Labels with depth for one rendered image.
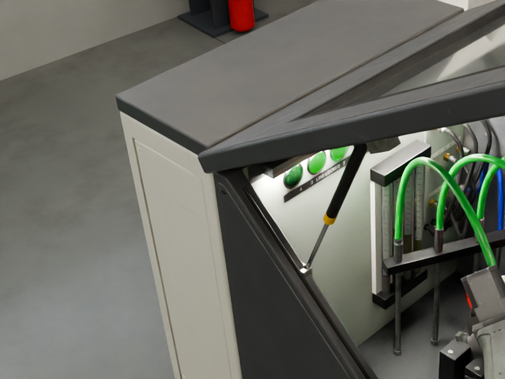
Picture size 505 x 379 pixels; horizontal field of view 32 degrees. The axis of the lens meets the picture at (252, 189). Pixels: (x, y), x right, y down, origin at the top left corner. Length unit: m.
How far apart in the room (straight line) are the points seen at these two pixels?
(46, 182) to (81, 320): 1.04
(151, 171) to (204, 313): 0.32
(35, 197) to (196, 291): 2.49
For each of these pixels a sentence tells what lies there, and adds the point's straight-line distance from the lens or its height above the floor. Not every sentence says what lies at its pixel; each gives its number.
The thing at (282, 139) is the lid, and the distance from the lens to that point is 1.25.
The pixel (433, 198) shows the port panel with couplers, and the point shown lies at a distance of 1.98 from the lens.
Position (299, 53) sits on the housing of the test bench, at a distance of 1.74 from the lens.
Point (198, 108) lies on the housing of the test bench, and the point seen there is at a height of 1.50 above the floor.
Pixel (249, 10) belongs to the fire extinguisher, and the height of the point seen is 0.15.
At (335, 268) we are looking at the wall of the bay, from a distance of 1.81.
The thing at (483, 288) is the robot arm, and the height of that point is 1.40.
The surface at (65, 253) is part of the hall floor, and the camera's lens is 3.81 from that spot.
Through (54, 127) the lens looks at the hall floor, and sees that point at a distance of 4.74.
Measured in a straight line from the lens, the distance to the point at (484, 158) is 1.64.
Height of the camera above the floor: 2.27
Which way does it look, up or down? 35 degrees down
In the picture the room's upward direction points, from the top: 6 degrees counter-clockwise
